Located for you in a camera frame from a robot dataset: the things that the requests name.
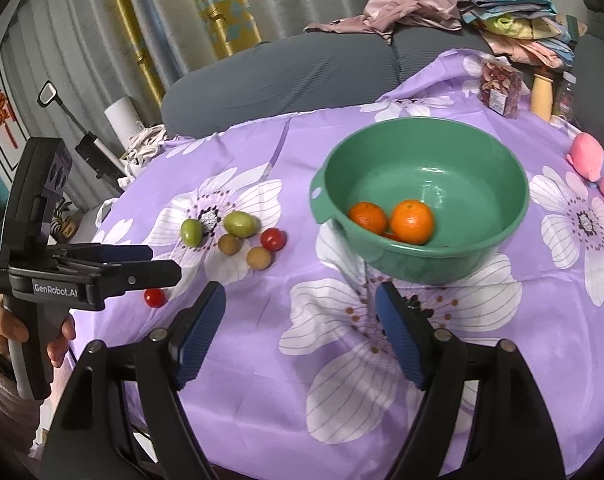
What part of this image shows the dried fruit snack bag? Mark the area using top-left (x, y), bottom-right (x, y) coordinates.
top-left (478, 58), bottom-right (523, 118)

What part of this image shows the tan round fruit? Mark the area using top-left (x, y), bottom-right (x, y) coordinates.
top-left (245, 246), bottom-right (273, 271)

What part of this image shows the pink crumpled cloth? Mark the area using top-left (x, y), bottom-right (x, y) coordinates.
top-left (304, 0), bottom-right (462, 44)

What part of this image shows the person left hand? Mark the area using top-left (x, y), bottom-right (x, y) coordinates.
top-left (0, 294), bottom-right (78, 369)

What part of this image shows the yellow patterned curtain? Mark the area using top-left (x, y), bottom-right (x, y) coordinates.
top-left (114, 0), bottom-right (262, 104)

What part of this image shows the grey sofa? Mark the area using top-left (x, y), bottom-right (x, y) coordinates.
top-left (161, 27), bottom-right (604, 146)

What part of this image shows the pink plush toy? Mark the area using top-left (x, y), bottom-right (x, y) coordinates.
top-left (566, 132), bottom-right (604, 196)

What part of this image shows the small green fruit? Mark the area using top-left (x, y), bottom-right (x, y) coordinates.
top-left (179, 218), bottom-right (203, 248)

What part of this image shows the smaller orange tangerine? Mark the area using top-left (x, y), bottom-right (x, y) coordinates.
top-left (349, 200), bottom-right (387, 235)

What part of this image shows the brown round fruit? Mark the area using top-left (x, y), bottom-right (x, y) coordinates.
top-left (217, 234), bottom-right (242, 256)

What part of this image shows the large orange tangerine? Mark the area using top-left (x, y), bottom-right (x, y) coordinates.
top-left (389, 200), bottom-right (435, 245)

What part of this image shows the white rope bundle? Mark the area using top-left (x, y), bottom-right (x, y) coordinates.
top-left (118, 122), bottom-right (170, 179)

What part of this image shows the green plastic bowl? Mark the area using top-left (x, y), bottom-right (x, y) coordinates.
top-left (309, 117), bottom-right (528, 285)

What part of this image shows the stack of folded clothes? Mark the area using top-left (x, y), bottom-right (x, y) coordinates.
top-left (457, 0), bottom-right (587, 70)

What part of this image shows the large green fruit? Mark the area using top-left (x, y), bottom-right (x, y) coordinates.
top-left (223, 210), bottom-right (259, 238)

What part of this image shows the black phone stand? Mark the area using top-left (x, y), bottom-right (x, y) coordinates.
top-left (37, 80), bottom-right (125, 195)

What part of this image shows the white paper roll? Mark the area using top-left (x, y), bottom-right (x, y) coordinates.
top-left (104, 96), bottom-right (145, 148)

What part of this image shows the beige plastic bottle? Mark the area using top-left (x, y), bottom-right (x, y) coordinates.
top-left (530, 67), bottom-right (553, 122)

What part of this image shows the purple floral tablecloth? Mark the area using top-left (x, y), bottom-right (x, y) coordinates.
top-left (74, 50), bottom-right (604, 479)

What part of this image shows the red cherry tomato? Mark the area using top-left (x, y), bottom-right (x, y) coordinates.
top-left (259, 228), bottom-right (287, 252)
top-left (144, 288), bottom-right (167, 309)

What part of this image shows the red tomato in bowl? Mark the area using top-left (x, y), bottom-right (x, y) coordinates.
top-left (381, 232), bottom-right (402, 242)

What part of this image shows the clear glass jar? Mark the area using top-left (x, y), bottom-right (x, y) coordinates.
top-left (552, 72), bottom-right (577, 122)

